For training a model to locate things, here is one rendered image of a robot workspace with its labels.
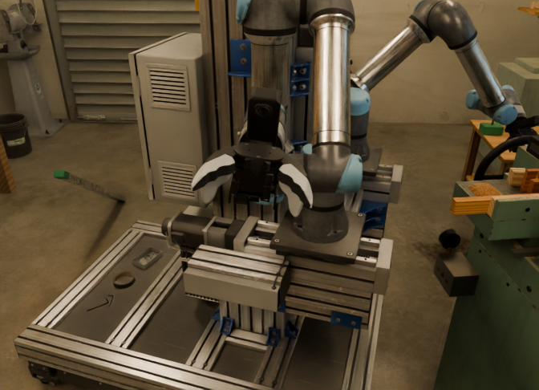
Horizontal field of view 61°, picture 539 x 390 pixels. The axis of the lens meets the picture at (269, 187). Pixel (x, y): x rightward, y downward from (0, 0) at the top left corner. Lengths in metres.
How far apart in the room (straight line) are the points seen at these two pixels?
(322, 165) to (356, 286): 0.51
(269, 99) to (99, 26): 3.76
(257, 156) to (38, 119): 3.85
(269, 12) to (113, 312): 1.37
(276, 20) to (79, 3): 3.45
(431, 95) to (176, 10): 2.30
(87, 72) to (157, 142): 3.09
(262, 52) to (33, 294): 1.85
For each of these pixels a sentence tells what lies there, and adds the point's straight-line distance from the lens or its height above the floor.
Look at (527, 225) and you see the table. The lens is 1.33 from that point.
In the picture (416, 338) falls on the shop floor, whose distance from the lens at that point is 2.18.
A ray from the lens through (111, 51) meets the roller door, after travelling 4.36.
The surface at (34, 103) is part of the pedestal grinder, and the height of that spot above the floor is 0.28.
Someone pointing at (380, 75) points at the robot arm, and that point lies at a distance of 1.74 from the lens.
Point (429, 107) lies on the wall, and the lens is 4.43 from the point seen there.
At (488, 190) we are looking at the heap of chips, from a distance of 1.37.
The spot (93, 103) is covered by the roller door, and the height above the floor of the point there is 0.18.
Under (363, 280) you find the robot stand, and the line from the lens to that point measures 1.28.
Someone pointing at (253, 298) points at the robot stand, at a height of 0.69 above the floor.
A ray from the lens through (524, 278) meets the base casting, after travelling 1.37.
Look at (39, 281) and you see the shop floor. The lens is 2.62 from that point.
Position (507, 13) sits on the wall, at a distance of 4.43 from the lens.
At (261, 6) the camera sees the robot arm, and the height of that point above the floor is 1.39.
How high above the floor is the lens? 1.52
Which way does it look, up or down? 29 degrees down
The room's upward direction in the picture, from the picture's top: straight up
